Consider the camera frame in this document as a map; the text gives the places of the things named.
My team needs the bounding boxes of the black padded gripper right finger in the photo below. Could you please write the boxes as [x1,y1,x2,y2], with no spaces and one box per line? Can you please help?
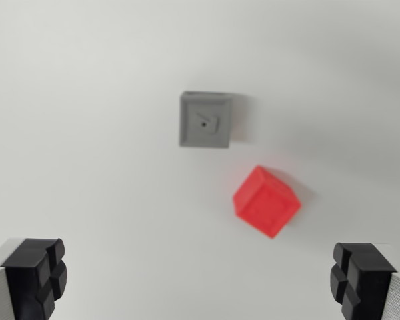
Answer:
[329,242,400,320]

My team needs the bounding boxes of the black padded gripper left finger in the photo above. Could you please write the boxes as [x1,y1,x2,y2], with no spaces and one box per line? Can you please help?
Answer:
[0,237,68,320]

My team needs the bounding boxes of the grey embossed rubber cube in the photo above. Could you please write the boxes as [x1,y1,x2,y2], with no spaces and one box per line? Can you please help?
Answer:
[178,90,235,149]

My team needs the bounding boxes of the red embossed rubber cube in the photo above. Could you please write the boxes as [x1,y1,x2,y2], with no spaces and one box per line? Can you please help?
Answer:
[232,165,303,239]

